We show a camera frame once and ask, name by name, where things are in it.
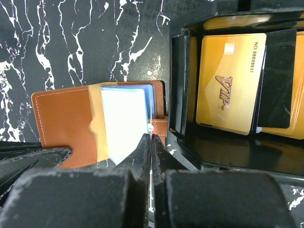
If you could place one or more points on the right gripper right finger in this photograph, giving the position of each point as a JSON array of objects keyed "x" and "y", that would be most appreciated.
[{"x": 165, "y": 168}]

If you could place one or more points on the black card box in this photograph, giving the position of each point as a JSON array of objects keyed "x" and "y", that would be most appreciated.
[{"x": 280, "y": 20}]

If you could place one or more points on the brown leather card holder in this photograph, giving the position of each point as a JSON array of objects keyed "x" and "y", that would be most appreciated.
[{"x": 74, "y": 118}]

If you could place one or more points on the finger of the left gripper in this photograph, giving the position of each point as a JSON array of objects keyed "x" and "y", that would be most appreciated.
[{"x": 17, "y": 157}]

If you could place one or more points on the gold VIP card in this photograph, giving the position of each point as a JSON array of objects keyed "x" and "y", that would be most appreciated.
[{"x": 229, "y": 76}]

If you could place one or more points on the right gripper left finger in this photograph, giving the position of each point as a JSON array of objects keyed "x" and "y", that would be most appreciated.
[{"x": 138, "y": 162}]

